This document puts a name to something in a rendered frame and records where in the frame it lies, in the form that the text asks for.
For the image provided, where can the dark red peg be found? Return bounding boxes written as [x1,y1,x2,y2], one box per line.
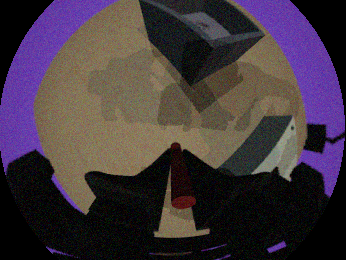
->
[170,142,197,210]

